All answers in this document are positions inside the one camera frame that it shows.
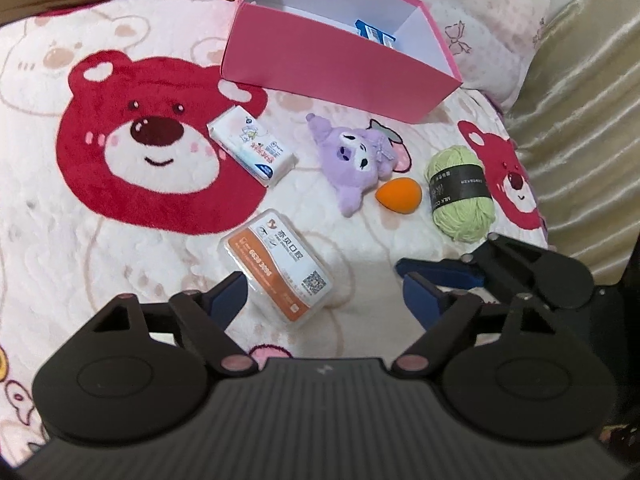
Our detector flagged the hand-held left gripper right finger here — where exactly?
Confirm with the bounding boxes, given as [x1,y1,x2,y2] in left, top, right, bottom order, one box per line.
[392,273,556,373]

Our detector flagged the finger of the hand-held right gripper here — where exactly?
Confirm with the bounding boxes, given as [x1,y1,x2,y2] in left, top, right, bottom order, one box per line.
[395,233,543,293]

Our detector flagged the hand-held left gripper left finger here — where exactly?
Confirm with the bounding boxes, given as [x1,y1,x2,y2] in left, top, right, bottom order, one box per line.
[90,271,253,375]

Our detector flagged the clear orange-label plastic box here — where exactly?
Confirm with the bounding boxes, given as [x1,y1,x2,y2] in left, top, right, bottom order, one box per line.
[218,208,335,328]

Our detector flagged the green yarn ball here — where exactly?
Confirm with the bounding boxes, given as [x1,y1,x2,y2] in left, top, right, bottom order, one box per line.
[424,145,496,244]

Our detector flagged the orange makeup sponge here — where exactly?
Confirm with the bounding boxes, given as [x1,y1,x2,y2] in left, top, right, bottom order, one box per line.
[376,177,424,212]

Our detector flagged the purple plush toy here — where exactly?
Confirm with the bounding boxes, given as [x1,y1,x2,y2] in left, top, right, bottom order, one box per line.
[306,113,401,218]

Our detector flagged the white tissue pack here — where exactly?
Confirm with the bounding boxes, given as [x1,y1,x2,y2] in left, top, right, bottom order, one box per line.
[207,106,299,188]

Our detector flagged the pink cardboard box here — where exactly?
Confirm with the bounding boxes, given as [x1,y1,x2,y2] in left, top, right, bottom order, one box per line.
[221,0,462,124]

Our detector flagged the bear printed blanket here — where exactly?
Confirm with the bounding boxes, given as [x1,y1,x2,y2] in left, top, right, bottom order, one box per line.
[0,0,556,461]

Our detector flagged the blue packet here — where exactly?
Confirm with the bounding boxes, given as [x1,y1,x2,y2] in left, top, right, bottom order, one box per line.
[354,18,398,48]

